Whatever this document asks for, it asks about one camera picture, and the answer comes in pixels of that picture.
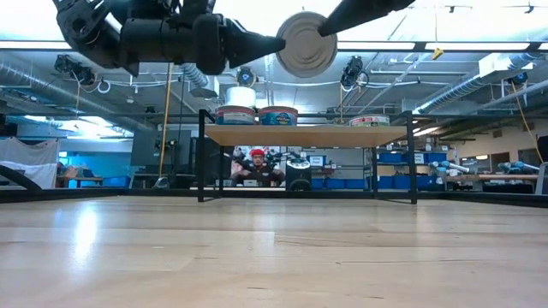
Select metal rack blue bins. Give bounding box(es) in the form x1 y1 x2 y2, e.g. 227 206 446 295
371 144 457 192

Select workbench with blue robots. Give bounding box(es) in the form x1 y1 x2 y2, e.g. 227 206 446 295
427 160 548 183

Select green label tuna can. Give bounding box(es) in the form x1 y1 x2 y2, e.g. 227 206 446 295
275 11 339 80
348 114 391 127

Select black ceiling device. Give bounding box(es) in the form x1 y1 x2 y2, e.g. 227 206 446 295
53 54 98 86
340 55 370 90
235 66 258 88

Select blue red label can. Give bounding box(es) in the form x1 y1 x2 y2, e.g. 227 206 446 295
214 104 257 126
257 105 300 127

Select yellow hanging cable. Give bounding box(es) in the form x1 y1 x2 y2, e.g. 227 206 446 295
158 62 175 179

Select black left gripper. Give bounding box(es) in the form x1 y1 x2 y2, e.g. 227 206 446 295
119 0 287 77

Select wooden shelf black frame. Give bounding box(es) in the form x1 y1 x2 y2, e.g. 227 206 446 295
196 108 419 205

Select corrugated silver duct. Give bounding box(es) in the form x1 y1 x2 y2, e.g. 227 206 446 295
179 62 211 90

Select orange hanging cable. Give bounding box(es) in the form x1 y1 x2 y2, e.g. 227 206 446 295
509 79 545 163

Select white cloth sheet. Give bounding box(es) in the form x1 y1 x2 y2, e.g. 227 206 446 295
0 136 60 190

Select silver ventilation duct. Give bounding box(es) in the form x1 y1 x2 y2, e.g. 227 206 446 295
413 53 548 115
0 62 151 129

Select wooden workbench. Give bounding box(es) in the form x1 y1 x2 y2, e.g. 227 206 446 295
56 175 104 189

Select white hanging cylinder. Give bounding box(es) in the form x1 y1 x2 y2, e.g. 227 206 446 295
224 85 257 108

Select person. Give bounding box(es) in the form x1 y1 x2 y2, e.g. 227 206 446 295
230 148 286 187

